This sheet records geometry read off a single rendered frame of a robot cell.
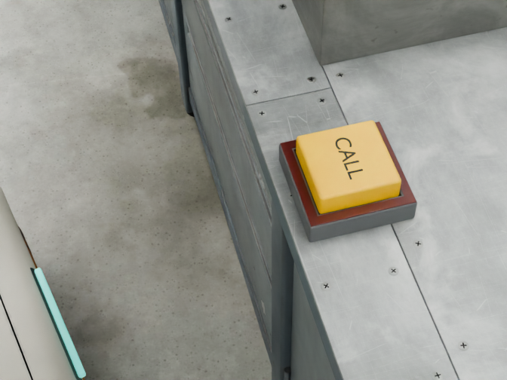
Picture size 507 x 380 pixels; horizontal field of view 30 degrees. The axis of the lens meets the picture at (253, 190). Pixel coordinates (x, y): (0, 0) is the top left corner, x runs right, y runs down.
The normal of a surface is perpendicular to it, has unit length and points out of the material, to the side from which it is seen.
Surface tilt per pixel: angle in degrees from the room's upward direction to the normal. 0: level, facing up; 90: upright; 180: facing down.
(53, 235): 0
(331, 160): 0
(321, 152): 0
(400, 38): 90
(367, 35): 90
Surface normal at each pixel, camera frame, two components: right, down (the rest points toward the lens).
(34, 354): 0.07, -0.63
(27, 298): 0.41, -0.70
